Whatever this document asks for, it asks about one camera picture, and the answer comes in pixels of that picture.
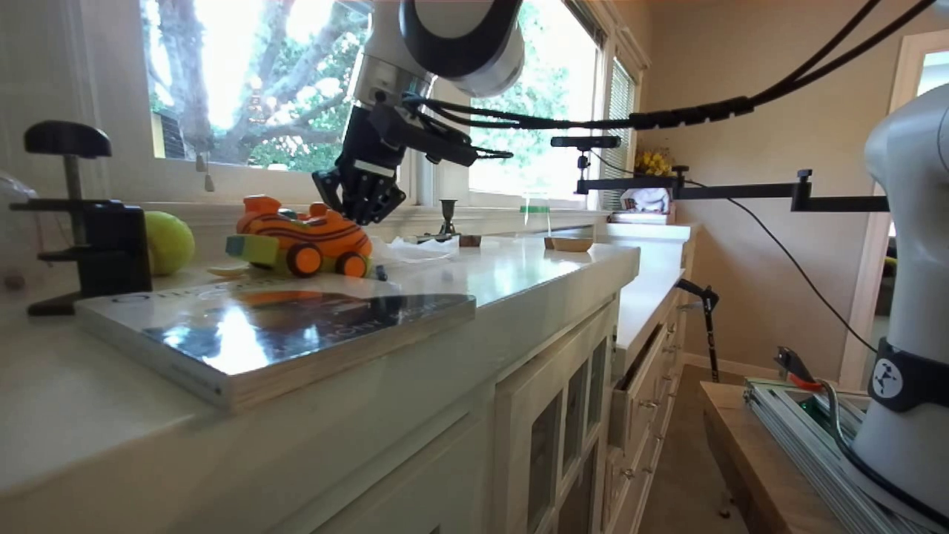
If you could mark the black tripod stand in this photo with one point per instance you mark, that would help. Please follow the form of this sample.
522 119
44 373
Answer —
707 328

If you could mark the yellow-green tennis ball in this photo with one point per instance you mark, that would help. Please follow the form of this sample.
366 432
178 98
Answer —
170 242

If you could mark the open white drawer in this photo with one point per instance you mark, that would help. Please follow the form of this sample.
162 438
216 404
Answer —
642 387

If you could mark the white window frame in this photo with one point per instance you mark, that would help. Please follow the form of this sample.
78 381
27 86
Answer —
298 178

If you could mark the white counter cabinet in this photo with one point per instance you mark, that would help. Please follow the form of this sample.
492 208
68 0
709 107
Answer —
551 435

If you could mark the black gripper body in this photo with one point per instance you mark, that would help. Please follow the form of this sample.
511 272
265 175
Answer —
371 143

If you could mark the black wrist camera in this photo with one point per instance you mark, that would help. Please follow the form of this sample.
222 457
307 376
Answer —
449 146

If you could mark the black screw clamp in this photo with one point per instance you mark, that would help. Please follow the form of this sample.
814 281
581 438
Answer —
113 246

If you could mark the blue pen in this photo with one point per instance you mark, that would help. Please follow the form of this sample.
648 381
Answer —
379 272

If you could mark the yellow background object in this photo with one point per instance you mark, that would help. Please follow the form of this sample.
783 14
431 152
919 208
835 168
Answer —
654 162

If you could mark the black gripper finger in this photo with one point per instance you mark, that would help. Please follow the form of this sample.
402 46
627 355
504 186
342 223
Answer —
332 187
379 202

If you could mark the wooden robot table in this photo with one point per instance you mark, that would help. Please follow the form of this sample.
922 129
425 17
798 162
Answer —
759 463

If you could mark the orange toy car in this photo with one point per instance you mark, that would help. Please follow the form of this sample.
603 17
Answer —
307 242

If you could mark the aluminium rails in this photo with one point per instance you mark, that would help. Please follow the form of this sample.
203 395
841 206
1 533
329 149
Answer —
802 426

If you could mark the black camera on mount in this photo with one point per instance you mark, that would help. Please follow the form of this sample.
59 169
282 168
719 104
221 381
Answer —
581 141

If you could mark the dark metal candlestick holder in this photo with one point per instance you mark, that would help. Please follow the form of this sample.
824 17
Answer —
449 211

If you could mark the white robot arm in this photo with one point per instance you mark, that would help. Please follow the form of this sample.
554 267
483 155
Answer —
919 246

